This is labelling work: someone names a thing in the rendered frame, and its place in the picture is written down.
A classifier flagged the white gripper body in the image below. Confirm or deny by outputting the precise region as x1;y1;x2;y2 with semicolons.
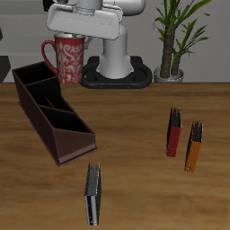
46;3;123;41

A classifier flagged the red patterned mug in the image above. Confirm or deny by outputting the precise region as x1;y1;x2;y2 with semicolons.
40;33;86;85

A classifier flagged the dark brown desk caddy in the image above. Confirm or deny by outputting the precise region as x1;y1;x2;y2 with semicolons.
12;61;99;167

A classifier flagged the potted palm plant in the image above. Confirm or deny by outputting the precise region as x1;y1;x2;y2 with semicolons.
153;0;212;84

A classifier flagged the red standing book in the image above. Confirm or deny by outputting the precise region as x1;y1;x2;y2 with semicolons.
165;107;182;158

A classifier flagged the orange standing book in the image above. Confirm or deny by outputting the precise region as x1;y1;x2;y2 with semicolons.
184;119;204;173

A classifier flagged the black standing book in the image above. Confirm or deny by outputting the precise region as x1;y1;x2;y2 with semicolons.
84;162;102;226

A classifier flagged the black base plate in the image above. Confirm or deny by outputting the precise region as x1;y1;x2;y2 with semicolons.
79;55;154;90

